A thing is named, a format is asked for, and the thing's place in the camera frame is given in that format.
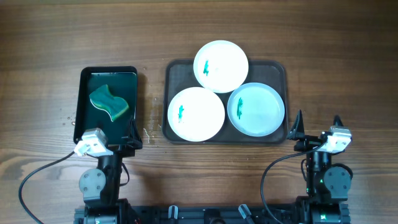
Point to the white plate top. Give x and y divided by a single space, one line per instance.
220 66

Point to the brown serving tray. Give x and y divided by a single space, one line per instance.
179 75

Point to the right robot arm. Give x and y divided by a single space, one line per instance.
327 183

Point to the green yellow sponge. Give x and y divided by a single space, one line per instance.
104 100

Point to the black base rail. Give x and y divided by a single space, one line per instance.
285 213

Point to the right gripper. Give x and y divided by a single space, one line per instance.
311 140

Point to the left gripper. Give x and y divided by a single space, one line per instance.
121 148

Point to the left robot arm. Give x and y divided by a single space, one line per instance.
100 186

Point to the black water tray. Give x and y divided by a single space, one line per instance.
122 82

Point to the white plate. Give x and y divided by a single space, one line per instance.
220 66
255 109
196 114

